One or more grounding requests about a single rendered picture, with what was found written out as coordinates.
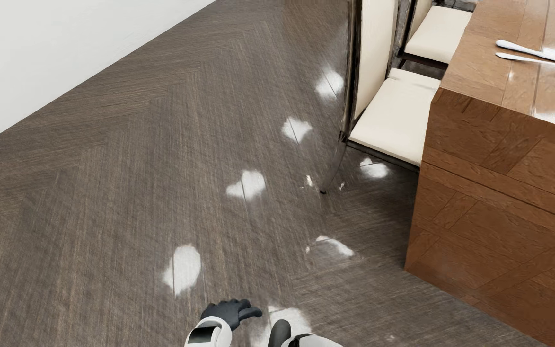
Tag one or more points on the cream cushioned metal-frame chair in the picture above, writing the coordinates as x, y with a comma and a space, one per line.
436, 30
389, 103

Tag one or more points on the brown wooden parquet table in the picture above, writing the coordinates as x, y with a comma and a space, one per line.
504, 159

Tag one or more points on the white plastic knife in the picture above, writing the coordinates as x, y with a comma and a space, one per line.
537, 53

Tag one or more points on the white plastic spoon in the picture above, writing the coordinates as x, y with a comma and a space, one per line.
542, 62

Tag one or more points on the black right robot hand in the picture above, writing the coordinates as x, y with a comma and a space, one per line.
279, 332

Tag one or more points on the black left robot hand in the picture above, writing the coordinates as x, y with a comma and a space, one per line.
230, 311

